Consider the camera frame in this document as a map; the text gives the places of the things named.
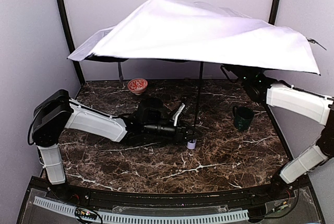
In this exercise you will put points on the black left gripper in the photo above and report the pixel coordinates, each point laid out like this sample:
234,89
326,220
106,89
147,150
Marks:
180,131

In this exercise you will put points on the lavender folding umbrella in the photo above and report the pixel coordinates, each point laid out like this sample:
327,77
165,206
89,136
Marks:
170,30

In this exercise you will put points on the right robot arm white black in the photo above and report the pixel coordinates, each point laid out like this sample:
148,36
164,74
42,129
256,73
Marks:
278,93

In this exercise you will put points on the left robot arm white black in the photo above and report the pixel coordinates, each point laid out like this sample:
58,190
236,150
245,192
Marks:
60,111

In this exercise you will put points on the dark green mug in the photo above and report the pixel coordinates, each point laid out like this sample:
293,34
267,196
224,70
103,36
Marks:
243,117

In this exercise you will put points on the red patterned ceramic bowl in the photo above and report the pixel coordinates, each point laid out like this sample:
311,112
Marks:
137,86

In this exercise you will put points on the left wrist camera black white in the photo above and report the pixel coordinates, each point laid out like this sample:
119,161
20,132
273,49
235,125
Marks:
182,109

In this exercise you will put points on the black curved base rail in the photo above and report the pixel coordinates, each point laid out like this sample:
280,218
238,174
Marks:
249,197

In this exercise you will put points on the small circuit board with wires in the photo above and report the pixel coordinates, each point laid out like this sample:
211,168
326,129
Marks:
87,216

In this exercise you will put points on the white slotted cable duct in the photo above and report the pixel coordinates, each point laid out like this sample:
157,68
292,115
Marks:
145,215

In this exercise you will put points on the left black corner post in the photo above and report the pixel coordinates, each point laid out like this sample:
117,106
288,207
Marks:
69,39

